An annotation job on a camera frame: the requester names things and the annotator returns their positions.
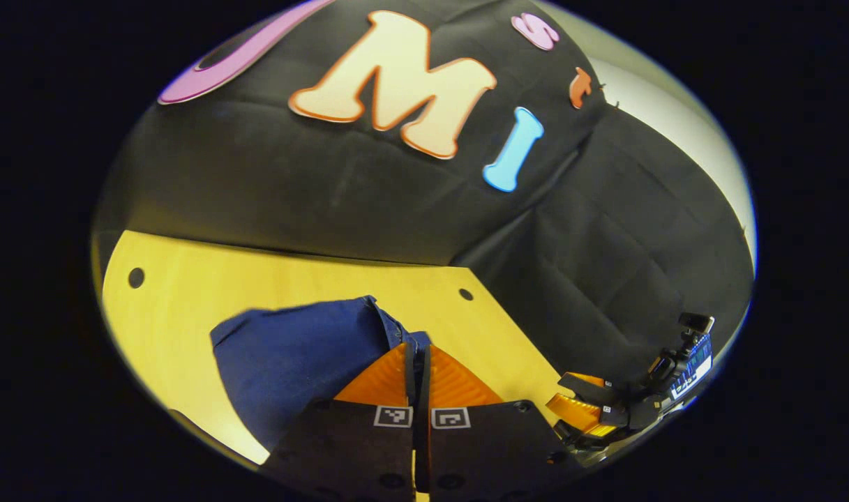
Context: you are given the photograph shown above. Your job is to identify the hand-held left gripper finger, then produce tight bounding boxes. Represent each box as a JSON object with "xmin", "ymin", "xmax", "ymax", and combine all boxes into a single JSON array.
[
  {"xmin": 260, "ymin": 340, "xmax": 418, "ymax": 500},
  {"xmin": 419, "ymin": 343, "xmax": 586, "ymax": 498}
]

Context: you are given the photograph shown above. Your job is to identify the blue denim jeans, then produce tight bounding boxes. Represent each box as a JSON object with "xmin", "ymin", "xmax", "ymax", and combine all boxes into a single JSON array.
[{"xmin": 210, "ymin": 296, "xmax": 432, "ymax": 451}]

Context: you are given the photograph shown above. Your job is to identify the black backdrop cloth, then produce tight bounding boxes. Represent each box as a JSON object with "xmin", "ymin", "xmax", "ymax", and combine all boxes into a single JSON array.
[{"xmin": 93, "ymin": 0, "xmax": 755, "ymax": 393}]

